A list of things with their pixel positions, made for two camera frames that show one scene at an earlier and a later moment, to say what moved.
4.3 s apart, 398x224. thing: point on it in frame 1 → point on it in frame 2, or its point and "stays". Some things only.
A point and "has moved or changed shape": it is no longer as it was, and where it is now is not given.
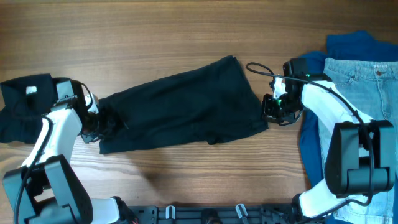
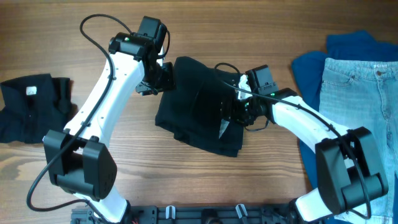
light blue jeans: [373, 86] stays
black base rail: [271, 214] stays
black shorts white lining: [206, 103] has moved or changed shape
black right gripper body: [281, 109] → [244, 111]
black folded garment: [26, 101] stays
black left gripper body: [90, 132] → [162, 78]
